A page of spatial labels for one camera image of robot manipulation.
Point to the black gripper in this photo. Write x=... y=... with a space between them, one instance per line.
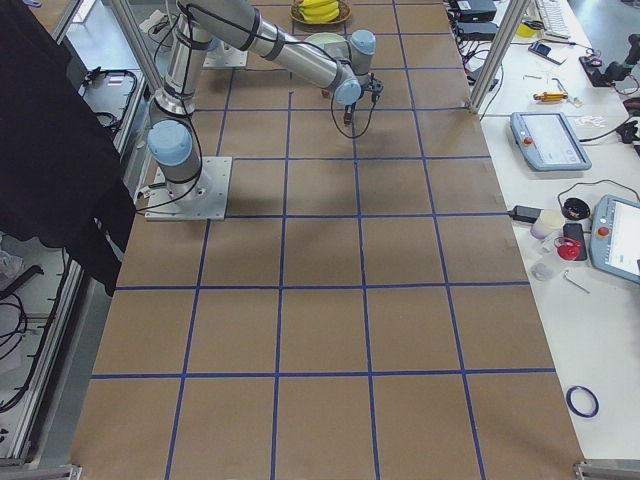
x=353 y=104

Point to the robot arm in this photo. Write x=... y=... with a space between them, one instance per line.
x=234 y=76

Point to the light green plate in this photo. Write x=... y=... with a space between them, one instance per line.
x=327 y=41

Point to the wicker basket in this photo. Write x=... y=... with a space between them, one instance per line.
x=342 y=17

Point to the yellow banana bunch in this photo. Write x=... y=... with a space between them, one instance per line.
x=318 y=9

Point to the teach pendant upper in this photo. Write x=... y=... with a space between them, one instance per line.
x=548 y=142

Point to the teach pendant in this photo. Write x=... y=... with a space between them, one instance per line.
x=614 y=244
x=548 y=142

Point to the white keyboard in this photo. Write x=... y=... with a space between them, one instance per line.
x=551 y=15

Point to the black smartphone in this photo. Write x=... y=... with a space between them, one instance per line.
x=575 y=232

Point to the red round object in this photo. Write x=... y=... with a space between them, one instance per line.
x=566 y=248

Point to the teach pendant lower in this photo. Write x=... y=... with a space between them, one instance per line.
x=614 y=244

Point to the black cloth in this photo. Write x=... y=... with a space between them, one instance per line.
x=60 y=172

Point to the blue tape roll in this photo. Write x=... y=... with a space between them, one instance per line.
x=587 y=411

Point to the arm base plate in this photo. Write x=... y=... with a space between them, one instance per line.
x=205 y=198
x=225 y=57

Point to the aluminium frame post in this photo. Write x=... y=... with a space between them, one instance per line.
x=509 y=23

